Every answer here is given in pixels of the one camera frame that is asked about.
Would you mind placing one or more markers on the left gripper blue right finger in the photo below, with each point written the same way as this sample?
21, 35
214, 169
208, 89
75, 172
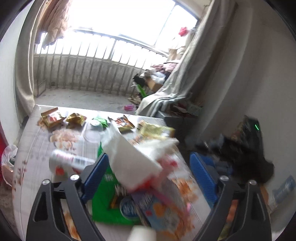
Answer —
206, 176

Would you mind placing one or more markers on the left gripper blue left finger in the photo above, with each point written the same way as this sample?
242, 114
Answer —
92, 176

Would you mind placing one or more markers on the white and red plastic bottle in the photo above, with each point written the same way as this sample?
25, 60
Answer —
66, 164

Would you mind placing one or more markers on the white tissue paper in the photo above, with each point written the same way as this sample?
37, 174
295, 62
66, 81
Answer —
138, 166

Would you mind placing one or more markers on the green snack bag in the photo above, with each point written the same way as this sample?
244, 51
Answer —
112, 204

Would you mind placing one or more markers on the small green wrapper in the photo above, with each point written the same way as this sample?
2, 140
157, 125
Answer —
97, 121

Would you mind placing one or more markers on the dark orange snack packet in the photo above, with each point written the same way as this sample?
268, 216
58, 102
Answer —
123, 124

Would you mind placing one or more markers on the colourful snack bag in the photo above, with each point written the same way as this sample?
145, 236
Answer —
166, 212

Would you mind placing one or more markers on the gold crumpled snack packet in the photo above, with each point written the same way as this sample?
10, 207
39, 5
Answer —
75, 120

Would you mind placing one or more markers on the yellow snack box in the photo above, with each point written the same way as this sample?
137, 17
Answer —
152, 131

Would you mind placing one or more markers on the pink cup on floor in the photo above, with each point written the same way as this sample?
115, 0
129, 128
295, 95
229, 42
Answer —
129, 107

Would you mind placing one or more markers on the orange red snack packet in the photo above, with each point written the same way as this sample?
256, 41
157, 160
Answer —
53, 117

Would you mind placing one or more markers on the grey right curtain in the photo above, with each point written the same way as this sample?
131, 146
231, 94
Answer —
195, 62

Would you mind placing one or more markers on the white plastic bag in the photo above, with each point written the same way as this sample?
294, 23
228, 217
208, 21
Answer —
7, 163

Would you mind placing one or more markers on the balcony clutter pile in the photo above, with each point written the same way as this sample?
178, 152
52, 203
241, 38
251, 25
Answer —
151, 80

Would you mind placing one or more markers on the beige left curtain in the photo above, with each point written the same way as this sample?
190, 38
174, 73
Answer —
24, 71

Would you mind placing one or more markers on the red hanging cloth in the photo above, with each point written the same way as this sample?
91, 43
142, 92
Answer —
183, 31

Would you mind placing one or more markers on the pink hanging jacket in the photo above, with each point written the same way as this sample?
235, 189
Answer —
54, 22

